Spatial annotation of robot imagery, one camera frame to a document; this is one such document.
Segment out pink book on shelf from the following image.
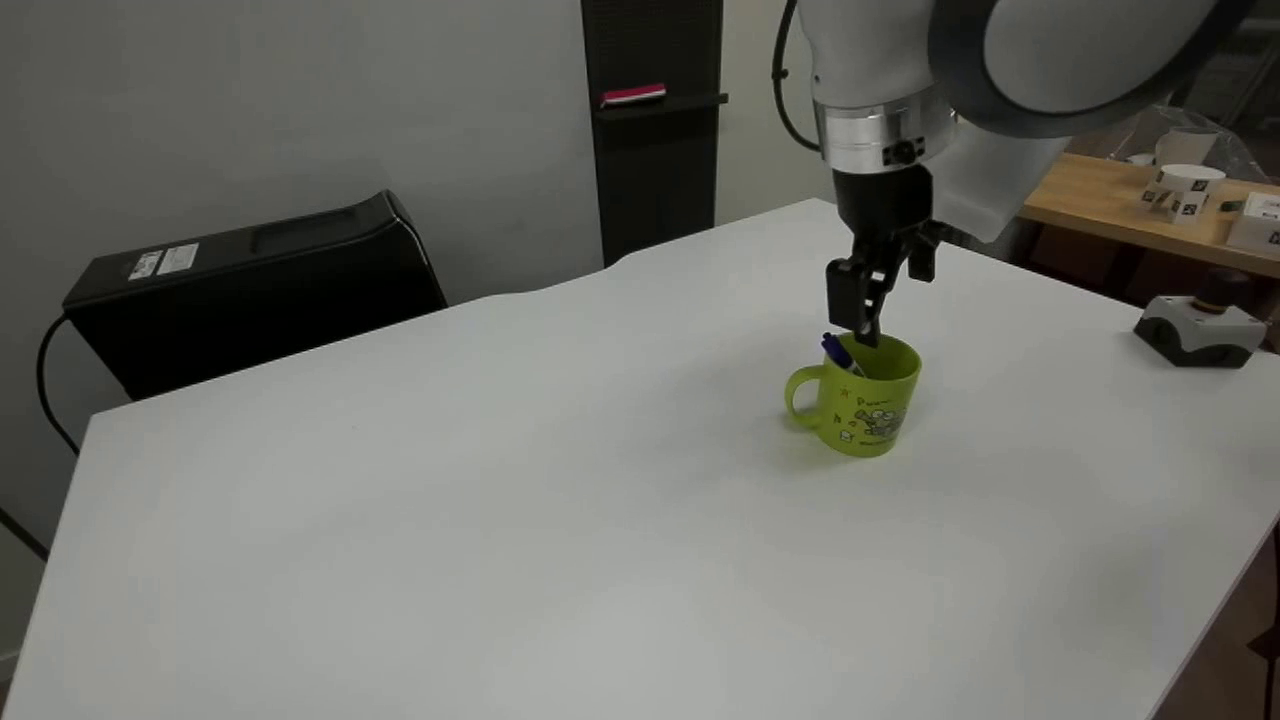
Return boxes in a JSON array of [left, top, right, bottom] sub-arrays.
[[599, 83, 666, 108]]

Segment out black tall shelf unit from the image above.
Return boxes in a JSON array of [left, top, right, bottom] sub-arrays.
[[579, 0, 722, 262]]

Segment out white paper cup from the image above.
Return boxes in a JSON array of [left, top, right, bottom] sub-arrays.
[[1151, 164, 1218, 218]]

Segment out white marker pen blue cap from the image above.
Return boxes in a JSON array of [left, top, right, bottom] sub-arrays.
[[819, 331, 857, 371]]

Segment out black computer tower case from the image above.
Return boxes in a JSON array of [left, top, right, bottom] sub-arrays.
[[65, 191, 443, 398]]

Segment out green ceramic mug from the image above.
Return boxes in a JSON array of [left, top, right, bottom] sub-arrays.
[[782, 331, 924, 461]]

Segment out grey black small device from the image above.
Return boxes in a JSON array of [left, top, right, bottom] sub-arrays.
[[1135, 295, 1267, 367]]

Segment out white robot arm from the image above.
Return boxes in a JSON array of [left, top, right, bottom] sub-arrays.
[[789, 0, 1254, 343]]

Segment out wooden side table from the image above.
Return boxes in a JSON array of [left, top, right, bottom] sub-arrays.
[[1015, 148, 1280, 302]]

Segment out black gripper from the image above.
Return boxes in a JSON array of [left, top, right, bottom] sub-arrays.
[[825, 164, 941, 343]]

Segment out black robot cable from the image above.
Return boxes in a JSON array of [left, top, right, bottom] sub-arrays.
[[768, 0, 831, 152]]

